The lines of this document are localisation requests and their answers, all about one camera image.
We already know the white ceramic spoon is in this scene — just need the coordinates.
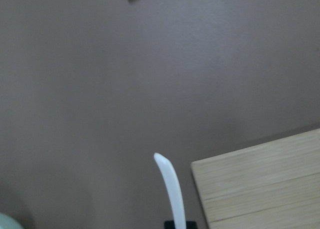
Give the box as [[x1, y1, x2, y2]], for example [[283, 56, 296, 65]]
[[153, 152, 187, 229]]

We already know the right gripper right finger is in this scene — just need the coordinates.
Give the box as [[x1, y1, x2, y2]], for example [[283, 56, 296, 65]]
[[186, 220, 197, 229]]

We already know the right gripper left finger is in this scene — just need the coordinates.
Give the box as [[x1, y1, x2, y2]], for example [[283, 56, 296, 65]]
[[163, 220, 176, 229]]

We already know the bamboo cutting board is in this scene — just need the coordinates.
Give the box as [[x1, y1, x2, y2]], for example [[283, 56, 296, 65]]
[[191, 129, 320, 229]]

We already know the mint green bowl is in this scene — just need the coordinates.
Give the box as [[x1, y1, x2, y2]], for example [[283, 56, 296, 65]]
[[0, 213, 23, 229]]

